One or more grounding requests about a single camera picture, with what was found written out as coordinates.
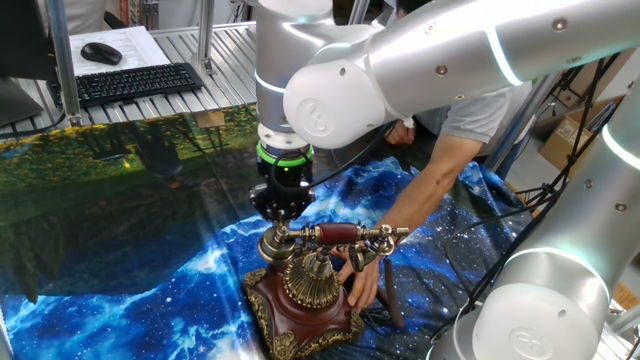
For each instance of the person's left forearm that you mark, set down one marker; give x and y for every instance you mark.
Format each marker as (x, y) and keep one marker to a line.
(430, 190)

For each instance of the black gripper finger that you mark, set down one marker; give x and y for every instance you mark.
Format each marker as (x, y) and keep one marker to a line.
(267, 202)
(298, 202)

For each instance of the black computer monitor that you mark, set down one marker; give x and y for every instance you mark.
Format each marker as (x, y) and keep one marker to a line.
(20, 40)

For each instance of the red brass rotary phone base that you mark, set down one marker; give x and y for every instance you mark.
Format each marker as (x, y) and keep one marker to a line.
(305, 320)

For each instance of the white paper sheet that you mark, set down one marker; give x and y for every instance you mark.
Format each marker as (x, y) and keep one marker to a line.
(135, 47)

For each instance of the person in grey shirt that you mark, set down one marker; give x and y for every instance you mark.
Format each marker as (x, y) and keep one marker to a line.
(480, 115)

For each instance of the aluminium frame post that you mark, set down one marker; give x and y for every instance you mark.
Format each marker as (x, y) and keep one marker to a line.
(205, 35)
(520, 125)
(359, 11)
(62, 60)

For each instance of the person's left hand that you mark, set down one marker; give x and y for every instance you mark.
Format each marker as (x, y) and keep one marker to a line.
(365, 290)

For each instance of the galaxy landscape printed cloth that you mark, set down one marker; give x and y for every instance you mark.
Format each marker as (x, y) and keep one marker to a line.
(125, 210)

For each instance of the person's right hand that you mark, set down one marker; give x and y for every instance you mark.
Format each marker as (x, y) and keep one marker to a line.
(399, 136)

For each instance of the black computer mouse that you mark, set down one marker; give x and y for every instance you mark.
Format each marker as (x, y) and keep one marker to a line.
(101, 53)

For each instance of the red brass phone handset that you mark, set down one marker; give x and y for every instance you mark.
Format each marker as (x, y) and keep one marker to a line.
(337, 230)

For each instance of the person in white shirt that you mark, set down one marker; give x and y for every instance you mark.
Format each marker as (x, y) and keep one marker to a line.
(90, 15)

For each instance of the small brown paper tag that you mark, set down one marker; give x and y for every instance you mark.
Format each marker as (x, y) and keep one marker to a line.
(208, 118)

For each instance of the black computer keyboard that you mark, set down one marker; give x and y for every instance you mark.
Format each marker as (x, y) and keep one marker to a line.
(130, 82)

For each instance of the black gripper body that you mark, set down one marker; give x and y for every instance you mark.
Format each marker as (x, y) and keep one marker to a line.
(290, 176)

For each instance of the cardboard box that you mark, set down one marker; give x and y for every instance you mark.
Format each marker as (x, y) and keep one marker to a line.
(560, 145)

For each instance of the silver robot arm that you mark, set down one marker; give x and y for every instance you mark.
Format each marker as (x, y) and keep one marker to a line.
(400, 75)

